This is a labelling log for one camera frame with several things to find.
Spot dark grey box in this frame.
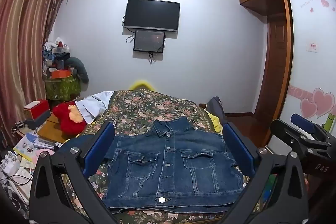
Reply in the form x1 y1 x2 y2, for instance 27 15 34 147
26 110 51 130

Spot small black wall monitor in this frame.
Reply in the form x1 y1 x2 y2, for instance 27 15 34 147
133 29 166 54

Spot striped brown curtain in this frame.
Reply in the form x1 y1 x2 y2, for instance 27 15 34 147
0 0 73 152

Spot mustard brown box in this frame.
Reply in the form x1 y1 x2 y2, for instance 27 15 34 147
37 114 76 144

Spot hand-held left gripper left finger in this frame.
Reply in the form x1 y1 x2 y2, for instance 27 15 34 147
29 122 118 224

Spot wooden wardrobe with heart stickers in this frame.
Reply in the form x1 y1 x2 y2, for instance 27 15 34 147
238 0 336 155

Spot orange box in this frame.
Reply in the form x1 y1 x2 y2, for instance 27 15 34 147
51 70 72 80

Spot dark grey clothing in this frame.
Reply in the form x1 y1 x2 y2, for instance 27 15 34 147
207 96 227 125

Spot pile of assorted clutter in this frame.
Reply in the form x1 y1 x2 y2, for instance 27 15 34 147
42 36 71 75

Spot black wall television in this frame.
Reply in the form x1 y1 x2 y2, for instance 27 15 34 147
123 0 181 32

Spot blue denim jacket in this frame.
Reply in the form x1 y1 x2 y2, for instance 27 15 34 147
101 116 244 214

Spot green patterned box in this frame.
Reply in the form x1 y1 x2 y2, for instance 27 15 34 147
45 76 81 101

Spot green floral blanket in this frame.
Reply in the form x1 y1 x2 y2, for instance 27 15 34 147
62 90 265 224

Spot grey plush toy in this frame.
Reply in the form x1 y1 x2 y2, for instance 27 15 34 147
66 56 89 84

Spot white packets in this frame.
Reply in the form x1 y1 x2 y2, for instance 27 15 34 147
0 151 22 175

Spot white cloth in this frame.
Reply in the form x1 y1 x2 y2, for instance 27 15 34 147
74 91 116 124

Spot red box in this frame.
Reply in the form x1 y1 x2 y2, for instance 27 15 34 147
23 100 50 119

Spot yellow pillow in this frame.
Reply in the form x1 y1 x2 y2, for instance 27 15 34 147
129 79 156 92

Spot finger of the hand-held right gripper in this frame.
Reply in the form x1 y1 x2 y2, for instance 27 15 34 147
290 113 333 144
270 119 334 156

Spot red plush toy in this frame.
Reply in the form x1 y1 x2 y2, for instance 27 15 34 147
52 102 87 135

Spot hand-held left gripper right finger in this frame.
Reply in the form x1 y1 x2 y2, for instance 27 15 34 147
222 123 309 224

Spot green bottle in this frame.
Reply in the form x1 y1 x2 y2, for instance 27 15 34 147
325 114 336 133

